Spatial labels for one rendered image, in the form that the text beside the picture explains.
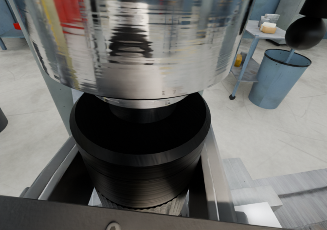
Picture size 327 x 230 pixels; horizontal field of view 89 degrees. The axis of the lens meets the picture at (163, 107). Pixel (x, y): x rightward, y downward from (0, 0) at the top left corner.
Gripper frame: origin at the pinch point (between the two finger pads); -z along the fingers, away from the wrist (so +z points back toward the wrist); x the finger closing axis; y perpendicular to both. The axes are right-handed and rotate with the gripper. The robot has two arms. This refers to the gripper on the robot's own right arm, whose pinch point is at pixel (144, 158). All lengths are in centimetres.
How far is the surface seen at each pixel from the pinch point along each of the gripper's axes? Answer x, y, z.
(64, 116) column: 30, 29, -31
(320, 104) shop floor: -211, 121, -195
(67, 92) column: 26.8, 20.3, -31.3
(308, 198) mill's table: -36, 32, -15
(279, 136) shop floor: -123, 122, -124
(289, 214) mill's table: -29.8, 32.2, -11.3
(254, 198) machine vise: -16.8, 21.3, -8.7
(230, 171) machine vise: -15.7, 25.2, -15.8
